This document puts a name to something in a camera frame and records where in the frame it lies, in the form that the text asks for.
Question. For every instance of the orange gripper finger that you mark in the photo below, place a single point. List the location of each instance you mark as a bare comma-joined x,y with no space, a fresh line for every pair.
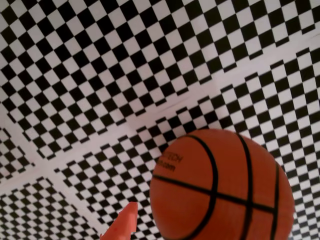
123,222

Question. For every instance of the small orange basketball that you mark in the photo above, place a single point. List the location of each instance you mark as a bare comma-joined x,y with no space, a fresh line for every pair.
225,187

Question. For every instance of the black white checkerboard sheet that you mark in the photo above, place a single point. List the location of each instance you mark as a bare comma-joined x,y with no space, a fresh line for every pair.
287,112
125,50
30,212
10,155

